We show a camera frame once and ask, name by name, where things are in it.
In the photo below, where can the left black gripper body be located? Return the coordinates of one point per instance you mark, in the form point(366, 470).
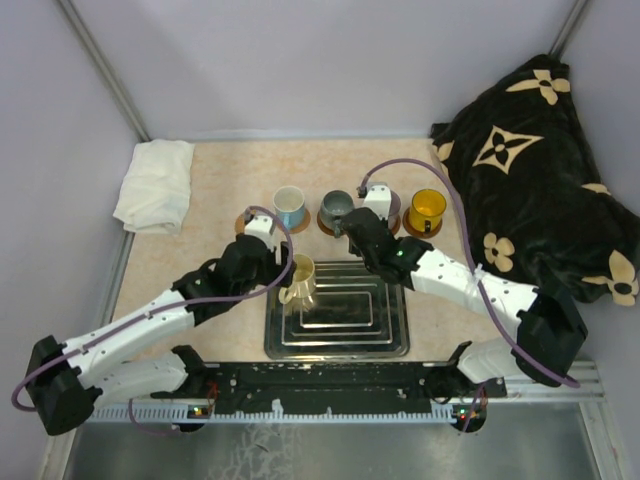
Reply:
point(269, 272)

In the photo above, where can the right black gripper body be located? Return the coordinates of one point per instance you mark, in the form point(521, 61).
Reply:
point(369, 260)

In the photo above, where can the dark wooden coaster front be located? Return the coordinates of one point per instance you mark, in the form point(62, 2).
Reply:
point(395, 230)

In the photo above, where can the dark wooden coaster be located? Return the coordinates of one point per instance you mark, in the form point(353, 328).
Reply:
point(327, 230)
point(416, 233)
point(395, 230)

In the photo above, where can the purple cup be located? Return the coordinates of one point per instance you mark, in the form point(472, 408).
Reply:
point(394, 209)

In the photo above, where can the cream yellow cup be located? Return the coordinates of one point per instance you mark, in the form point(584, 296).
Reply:
point(303, 281)

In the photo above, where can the woven coaster smooth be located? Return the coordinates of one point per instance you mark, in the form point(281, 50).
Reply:
point(303, 224)

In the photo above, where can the white cup blue handle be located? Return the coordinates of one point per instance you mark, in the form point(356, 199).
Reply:
point(289, 205)

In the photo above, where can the grey cup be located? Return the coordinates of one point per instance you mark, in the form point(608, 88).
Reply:
point(335, 205)

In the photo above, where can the dark wooden coaster back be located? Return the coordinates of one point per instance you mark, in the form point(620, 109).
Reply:
point(327, 230)

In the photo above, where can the woven coaster frilled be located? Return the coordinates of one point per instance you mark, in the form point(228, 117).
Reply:
point(240, 223)

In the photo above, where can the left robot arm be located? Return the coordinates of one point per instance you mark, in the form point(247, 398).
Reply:
point(67, 381)

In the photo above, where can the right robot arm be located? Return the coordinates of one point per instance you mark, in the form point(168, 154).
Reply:
point(540, 328)

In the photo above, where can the metal tray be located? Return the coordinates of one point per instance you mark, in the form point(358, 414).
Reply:
point(352, 315)

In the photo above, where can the white folded cloth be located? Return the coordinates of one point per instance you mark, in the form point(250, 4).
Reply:
point(155, 193)

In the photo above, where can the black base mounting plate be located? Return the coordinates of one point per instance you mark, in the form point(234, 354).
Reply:
point(317, 388)

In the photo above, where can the black floral blanket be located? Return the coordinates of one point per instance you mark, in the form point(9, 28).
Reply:
point(536, 207)

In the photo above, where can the aluminium frame rail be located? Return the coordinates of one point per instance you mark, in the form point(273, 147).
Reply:
point(462, 413)

